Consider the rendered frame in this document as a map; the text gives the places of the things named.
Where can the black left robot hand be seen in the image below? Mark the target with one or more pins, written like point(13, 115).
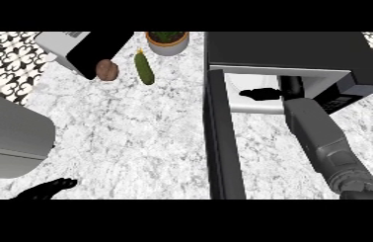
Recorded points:
point(49, 188)

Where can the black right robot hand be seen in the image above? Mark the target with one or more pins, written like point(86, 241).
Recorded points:
point(293, 86)

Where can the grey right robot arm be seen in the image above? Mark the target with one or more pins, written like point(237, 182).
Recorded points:
point(324, 140)

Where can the dark grey microwave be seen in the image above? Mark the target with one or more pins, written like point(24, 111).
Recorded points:
point(287, 50)

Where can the dark grey microwave door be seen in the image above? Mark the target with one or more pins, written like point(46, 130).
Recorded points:
point(222, 137)

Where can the pale grey rounded appliance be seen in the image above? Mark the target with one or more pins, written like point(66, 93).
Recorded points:
point(23, 140)

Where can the potted plant in grey pot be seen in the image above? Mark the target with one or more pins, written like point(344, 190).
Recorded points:
point(167, 45)

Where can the green cucumber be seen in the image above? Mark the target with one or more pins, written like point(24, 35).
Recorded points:
point(145, 69)

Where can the brown potato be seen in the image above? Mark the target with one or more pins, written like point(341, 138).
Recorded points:
point(107, 70)

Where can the white and black appliance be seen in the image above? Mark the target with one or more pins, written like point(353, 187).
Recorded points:
point(98, 50)

